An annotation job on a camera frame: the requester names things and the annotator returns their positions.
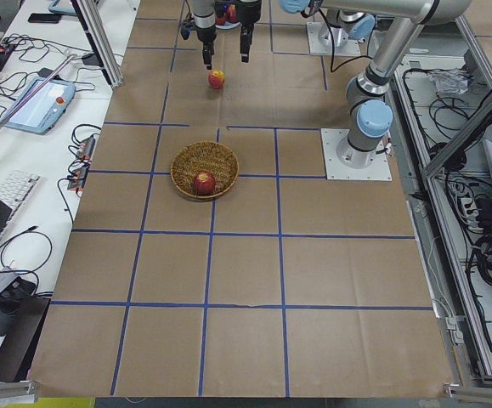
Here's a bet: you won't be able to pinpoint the red yellow apple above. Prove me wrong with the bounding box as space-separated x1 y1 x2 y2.
208 70 225 89

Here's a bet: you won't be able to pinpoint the usb hub orange connectors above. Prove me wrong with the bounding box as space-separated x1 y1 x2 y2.
76 135 96 161

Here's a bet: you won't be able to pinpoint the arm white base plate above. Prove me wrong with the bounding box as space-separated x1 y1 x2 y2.
306 22 361 57
320 128 393 182

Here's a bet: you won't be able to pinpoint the black smartphone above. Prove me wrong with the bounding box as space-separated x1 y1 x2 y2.
27 13 62 24

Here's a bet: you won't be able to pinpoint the light blue plate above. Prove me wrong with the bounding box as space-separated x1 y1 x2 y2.
216 21 240 30

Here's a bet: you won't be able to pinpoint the teach pendant tablet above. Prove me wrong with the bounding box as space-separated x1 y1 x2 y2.
5 79 76 134

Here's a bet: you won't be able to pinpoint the red apple on plate right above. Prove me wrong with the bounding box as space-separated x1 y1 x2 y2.
226 4 238 24

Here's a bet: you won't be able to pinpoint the white keyboard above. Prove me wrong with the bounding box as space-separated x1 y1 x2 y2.
0 170 41 216

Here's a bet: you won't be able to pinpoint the red apple on plate left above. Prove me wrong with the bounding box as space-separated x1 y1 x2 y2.
215 14 227 26

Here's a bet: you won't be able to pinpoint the red apple on plate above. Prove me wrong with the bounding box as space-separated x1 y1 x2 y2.
215 14 227 26
226 4 238 24

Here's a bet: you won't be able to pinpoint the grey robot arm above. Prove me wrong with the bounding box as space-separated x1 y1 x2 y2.
180 1 376 70
280 1 471 169

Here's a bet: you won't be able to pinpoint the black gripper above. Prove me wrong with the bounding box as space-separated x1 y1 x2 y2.
235 0 262 63
193 14 217 70

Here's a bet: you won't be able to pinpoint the black box on desk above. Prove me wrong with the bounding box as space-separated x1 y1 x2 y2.
0 297 50 383

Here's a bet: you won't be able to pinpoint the woven wicker basket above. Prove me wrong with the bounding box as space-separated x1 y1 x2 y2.
170 141 239 201

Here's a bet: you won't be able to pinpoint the aluminium frame post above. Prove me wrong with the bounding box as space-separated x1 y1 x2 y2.
71 0 123 88

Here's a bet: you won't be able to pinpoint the dark red apple in basket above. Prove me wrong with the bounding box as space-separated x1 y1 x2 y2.
193 171 217 196

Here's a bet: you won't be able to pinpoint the long metal rod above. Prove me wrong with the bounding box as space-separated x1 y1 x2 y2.
0 54 77 128

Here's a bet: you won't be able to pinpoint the white power strip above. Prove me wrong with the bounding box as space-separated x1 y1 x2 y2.
454 190 483 233

